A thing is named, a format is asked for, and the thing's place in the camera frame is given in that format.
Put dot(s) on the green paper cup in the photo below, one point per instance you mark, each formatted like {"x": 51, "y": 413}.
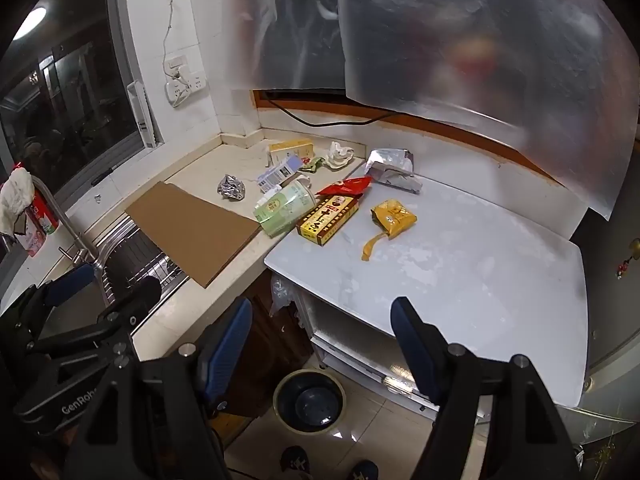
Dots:
{"x": 282, "y": 207}

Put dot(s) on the white cloth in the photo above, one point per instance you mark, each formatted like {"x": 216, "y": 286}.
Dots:
{"x": 15, "y": 195}

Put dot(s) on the red snack packet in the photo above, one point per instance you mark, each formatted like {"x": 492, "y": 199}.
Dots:
{"x": 345, "y": 187}

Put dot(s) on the white tissue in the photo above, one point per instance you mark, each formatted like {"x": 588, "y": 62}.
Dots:
{"x": 340, "y": 155}

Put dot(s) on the translucent plastic sheet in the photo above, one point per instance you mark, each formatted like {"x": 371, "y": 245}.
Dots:
{"x": 475, "y": 35}
{"x": 290, "y": 25}

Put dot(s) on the blue white carton box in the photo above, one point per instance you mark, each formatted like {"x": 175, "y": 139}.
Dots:
{"x": 277, "y": 173}

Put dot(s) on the white cabinet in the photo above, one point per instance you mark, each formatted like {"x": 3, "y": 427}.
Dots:
{"x": 340, "y": 320}

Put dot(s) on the grey refrigerator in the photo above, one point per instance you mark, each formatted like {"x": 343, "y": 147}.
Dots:
{"x": 615, "y": 320}

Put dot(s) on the brown cardboard sheet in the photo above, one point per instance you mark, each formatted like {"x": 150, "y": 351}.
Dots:
{"x": 195, "y": 230}

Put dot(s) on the crumpled silver foil ball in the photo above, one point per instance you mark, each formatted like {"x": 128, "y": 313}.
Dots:
{"x": 231, "y": 187}

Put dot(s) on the green red snack wrapper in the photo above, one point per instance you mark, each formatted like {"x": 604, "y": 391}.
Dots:
{"x": 312, "y": 165}

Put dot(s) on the white power strip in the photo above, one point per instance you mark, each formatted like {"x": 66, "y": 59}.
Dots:
{"x": 187, "y": 89}

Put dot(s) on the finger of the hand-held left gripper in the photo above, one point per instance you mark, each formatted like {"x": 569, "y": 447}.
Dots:
{"x": 140, "y": 297}
{"x": 72, "y": 282}

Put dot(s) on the hanging clear plastic bag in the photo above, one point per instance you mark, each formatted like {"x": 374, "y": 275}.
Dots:
{"x": 281, "y": 295}

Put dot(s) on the silver white foil pouch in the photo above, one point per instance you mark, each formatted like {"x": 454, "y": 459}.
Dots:
{"x": 390, "y": 167}

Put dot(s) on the red yellow carton box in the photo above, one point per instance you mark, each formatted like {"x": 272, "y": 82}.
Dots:
{"x": 327, "y": 217}

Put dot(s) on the red bottle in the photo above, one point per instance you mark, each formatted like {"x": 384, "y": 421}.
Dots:
{"x": 41, "y": 225}

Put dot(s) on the yellow white carton box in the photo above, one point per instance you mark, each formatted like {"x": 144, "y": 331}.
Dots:
{"x": 292, "y": 150}

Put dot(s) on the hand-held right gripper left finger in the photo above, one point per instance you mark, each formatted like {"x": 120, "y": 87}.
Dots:
{"x": 230, "y": 340}

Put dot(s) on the round dark trash bin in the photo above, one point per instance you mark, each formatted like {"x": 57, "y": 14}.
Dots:
{"x": 310, "y": 402}

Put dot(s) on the white wall socket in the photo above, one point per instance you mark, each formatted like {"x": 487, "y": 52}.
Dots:
{"x": 176, "y": 63}

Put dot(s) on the small red fridge magnet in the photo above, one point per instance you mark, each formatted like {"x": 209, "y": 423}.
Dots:
{"x": 622, "y": 269}

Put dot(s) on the brown wooden cabinet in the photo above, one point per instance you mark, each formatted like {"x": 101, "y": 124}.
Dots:
{"x": 270, "y": 350}

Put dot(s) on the orange wooden frame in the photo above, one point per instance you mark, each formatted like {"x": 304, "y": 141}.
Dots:
{"x": 450, "y": 132}

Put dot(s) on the black pen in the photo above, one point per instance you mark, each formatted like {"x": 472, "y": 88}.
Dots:
{"x": 105, "y": 174}

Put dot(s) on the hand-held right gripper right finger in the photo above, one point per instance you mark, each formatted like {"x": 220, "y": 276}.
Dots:
{"x": 411, "y": 347}

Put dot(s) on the yellow snack packet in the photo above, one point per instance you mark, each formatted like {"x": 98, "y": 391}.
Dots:
{"x": 392, "y": 217}

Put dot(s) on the steel sink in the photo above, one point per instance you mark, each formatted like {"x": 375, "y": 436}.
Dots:
{"x": 130, "y": 255}

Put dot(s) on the window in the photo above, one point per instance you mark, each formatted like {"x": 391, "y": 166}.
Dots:
{"x": 75, "y": 110}

